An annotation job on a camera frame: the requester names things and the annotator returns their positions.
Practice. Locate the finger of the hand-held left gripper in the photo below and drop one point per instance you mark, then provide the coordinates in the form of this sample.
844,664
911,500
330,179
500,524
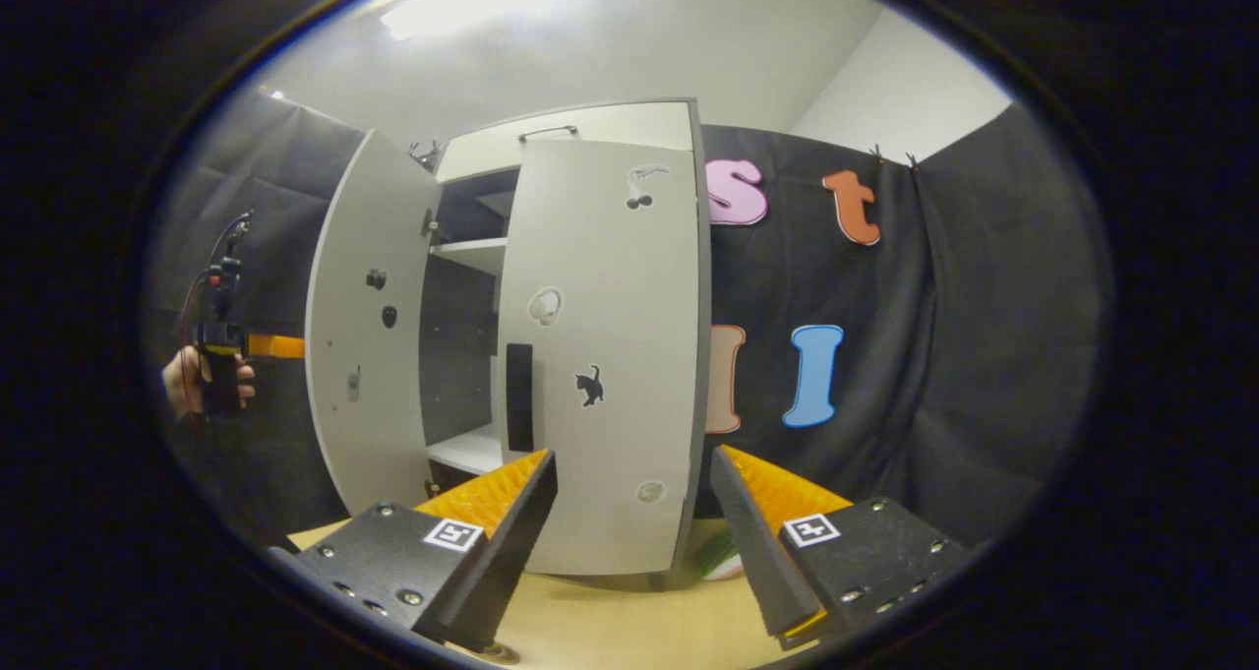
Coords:
280,346

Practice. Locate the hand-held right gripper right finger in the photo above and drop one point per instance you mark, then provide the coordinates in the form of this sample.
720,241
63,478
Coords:
757,542

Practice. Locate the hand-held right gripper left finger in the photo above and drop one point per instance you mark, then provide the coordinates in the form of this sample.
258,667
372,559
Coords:
511,552

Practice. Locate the round brown coaster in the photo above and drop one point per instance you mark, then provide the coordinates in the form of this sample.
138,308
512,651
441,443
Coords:
500,653

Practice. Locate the white cabinet door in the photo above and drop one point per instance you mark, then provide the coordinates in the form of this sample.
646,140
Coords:
629,286
384,434

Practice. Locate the white and grey cabinet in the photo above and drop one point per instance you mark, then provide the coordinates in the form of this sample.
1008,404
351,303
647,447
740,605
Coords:
457,335

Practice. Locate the white cabinet shelf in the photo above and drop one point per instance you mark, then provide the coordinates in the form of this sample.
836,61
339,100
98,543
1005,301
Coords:
472,451
477,254

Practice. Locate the white cabinet drawer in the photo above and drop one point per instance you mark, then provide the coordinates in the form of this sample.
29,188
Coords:
610,124

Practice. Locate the green and white object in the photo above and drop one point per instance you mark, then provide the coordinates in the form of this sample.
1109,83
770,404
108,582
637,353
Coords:
723,562

